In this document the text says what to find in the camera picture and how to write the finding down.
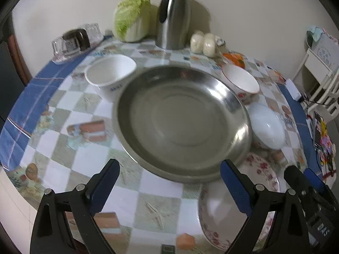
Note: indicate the stainless steel thermos jug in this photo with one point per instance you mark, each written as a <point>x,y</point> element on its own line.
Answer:
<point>174,21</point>

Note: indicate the teal cloth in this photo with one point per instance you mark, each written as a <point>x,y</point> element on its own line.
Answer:
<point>315,33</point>

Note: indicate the large stainless steel plate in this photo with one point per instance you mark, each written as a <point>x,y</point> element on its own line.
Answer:
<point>182,121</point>

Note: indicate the white bowl with grey print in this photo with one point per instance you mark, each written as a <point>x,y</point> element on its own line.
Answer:
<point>108,70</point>

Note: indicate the white bag label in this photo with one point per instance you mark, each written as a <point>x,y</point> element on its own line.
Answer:
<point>220,41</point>

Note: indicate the white steamed bun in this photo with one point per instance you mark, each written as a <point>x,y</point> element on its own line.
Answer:
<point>196,42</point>
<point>210,45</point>

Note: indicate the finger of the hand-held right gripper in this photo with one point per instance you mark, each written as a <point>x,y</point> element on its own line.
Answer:
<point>315,180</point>
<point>295,178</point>

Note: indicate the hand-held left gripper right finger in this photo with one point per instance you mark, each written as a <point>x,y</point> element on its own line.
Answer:
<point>235,187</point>

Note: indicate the pink floral plate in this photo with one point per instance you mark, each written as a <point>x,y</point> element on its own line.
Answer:
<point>219,211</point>

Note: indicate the red-rimmed white bowl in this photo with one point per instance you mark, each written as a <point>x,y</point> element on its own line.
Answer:
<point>239,80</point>

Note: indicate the clear plastic box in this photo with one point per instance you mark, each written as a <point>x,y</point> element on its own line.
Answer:
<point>76,41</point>

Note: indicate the white power adapter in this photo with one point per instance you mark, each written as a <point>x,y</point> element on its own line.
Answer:
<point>294,90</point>

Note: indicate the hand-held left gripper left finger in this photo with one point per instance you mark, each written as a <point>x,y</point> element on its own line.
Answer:
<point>104,187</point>

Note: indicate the orange snack packet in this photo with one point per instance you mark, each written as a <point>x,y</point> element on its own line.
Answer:
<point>234,59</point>

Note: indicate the plain white glass bowl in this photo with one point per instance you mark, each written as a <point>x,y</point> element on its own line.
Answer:
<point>266,128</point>

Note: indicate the white plastic chair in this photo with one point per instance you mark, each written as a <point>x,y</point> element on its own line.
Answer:
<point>321,63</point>

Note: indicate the napa cabbage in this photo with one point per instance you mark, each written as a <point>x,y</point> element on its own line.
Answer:
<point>131,18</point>

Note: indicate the colourful printed packet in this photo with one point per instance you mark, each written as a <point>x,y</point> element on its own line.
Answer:
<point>324,140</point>

